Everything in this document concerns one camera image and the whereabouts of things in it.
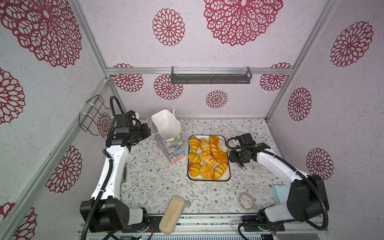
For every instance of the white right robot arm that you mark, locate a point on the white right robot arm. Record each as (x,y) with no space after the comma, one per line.
(307,199)

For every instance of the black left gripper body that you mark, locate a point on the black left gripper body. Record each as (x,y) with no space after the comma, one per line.
(140,133)

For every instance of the white metal serving tongs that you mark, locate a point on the white metal serving tongs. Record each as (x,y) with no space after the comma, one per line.
(223,147)

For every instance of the white strawberry serving tray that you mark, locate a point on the white strawberry serving tray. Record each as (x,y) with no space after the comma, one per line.
(227,174)

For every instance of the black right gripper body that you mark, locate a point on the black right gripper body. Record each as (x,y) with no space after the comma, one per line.
(237,156)

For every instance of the long twisted orange bread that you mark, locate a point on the long twisted orange bread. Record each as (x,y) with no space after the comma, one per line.
(218,153)

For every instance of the mint green box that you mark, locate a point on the mint green box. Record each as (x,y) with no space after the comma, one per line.
(280,193)

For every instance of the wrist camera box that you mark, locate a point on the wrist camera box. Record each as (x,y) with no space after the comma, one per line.
(246,140)
(127,122)

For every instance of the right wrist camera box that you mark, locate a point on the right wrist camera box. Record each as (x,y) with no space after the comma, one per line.
(246,140)

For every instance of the flaky pastry middle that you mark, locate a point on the flaky pastry middle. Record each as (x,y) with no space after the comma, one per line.
(208,159)

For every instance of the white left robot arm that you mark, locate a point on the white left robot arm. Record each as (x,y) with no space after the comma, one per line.
(105,211)

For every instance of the striped croissant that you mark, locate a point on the striped croissant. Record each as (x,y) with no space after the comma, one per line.
(194,158)
(194,144)
(194,170)
(220,170)
(205,146)

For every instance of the round orange bun bottom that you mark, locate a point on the round orange bun bottom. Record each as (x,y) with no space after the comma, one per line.
(207,172)

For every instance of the black wall shelf rack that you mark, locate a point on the black wall shelf rack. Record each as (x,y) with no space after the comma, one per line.
(211,78)

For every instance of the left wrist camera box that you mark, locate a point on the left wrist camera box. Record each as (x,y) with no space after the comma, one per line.
(127,122)

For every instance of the black wire wall basket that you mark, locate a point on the black wire wall basket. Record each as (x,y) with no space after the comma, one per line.
(97,120)

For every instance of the beige long baguette loaf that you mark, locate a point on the beige long baguette loaf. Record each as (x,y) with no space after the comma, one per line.
(171,215)

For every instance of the round tape roll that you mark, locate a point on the round tape roll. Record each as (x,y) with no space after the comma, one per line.
(246,202)

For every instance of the floral paper gift bag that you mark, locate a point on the floral paper gift bag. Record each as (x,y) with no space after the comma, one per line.
(168,134)

